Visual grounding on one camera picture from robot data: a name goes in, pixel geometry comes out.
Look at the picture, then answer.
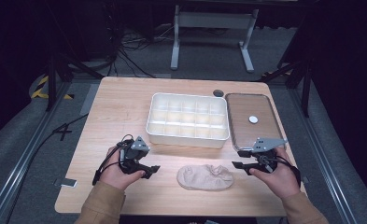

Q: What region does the white divided storage box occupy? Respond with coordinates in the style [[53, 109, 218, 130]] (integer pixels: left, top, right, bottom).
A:
[[145, 91, 231, 149]]

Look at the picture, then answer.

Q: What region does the bundle of black floor cables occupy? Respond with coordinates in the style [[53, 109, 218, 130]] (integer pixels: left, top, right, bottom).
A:
[[107, 26, 173, 78]]

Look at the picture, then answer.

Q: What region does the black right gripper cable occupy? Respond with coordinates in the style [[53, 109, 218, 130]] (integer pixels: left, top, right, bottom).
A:
[[259, 154, 303, 188]]

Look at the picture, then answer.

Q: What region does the black tripod stand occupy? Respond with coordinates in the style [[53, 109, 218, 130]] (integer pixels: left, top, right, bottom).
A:
[[259, 57, 314, 119], [45, 50, 106, 113]]

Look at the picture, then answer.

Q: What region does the long black floor cable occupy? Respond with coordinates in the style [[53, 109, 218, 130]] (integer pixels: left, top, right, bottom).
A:
[[5, 113, 90, 224]]

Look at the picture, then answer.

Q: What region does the grey metal stand frame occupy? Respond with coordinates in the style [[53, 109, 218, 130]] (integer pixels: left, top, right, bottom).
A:
[[170, 4, 260, 74]]

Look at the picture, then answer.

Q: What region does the person's left hand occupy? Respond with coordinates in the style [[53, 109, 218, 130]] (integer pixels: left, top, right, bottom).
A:
[[98, 146, 147, 191]]

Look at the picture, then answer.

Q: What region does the aluminium floor rail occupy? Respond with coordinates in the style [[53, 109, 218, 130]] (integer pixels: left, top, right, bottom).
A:
[[288, 88, 360, 224], [0, 81, 73, 224]]

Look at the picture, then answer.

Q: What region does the small grey card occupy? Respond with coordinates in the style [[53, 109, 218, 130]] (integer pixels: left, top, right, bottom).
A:
[[53, 177, 78, 189]]

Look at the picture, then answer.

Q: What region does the beige sock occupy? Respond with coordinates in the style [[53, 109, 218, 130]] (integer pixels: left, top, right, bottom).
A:
[[176, 163, 235, 191]]

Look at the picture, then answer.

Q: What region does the person's right hand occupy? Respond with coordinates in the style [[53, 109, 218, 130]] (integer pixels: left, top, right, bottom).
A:
[[249, 147, 301, 200]]

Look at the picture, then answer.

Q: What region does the yellow black floor tape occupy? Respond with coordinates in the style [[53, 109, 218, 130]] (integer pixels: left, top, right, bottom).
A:
[[30, 75, 75, 101]]

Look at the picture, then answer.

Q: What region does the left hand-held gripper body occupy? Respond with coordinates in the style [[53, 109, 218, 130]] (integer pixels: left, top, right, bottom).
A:
[[119, 135, 151, 175]]

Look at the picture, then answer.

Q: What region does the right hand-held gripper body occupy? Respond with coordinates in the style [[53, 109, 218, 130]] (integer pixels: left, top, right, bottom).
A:
[[250, 137, 289, 174]]

